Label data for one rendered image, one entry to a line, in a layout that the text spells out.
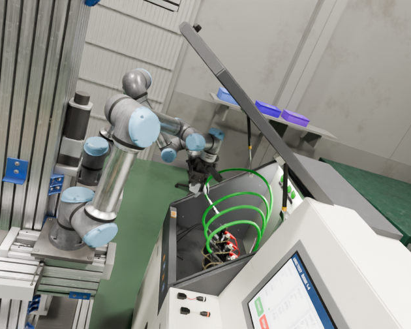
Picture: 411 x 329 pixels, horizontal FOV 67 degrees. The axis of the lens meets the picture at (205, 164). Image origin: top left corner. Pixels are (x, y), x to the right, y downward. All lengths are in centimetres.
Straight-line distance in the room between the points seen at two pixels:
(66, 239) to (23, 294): 23
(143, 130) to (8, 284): 74
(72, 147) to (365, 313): 119
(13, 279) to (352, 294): 113
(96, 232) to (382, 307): 86
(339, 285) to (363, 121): 474
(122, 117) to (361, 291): 84
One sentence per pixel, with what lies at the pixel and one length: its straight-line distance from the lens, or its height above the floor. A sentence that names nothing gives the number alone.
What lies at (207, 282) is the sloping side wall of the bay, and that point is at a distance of 141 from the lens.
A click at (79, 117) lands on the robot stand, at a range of 138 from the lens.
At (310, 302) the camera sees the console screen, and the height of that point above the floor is 138.
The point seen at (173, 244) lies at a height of 95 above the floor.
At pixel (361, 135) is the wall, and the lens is 569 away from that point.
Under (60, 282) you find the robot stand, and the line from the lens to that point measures 150.
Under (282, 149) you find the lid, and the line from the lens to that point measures 109.
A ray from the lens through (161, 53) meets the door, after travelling 422.
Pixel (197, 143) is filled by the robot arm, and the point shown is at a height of 154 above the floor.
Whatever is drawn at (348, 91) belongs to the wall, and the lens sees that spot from 525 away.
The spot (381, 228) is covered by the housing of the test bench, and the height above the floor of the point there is 150.
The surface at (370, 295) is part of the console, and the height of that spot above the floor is 154.
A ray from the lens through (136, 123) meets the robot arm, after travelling 99.
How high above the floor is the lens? 197
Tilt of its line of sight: 22 degrees down
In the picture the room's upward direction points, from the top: 21 degrees clockwise
